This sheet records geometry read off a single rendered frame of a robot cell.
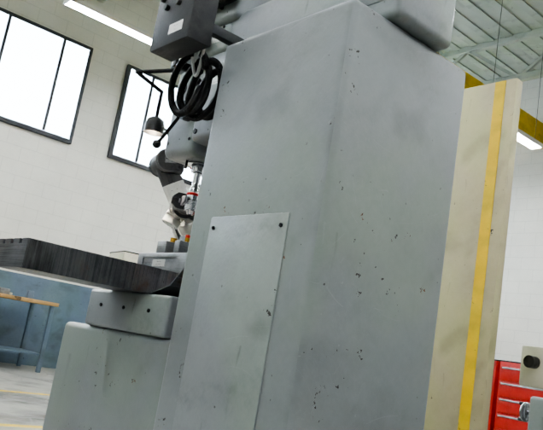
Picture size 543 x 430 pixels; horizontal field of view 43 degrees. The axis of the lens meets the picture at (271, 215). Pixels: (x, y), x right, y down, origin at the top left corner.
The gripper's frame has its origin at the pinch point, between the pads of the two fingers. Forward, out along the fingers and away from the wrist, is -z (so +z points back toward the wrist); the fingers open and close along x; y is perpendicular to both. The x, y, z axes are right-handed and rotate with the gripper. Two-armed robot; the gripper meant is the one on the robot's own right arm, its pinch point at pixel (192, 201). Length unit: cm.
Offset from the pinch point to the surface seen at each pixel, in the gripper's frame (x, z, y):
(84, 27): -56, 788, -368
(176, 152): -9.0, -3.2, -14.3
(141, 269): -14.6, -18.3, 26.7
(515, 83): 163, 56, -109
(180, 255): -2.1, -9.3, 19.4
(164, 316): -7.0, -28.7, 39.4
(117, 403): -13, -12, 66
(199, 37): -16, -49, -35
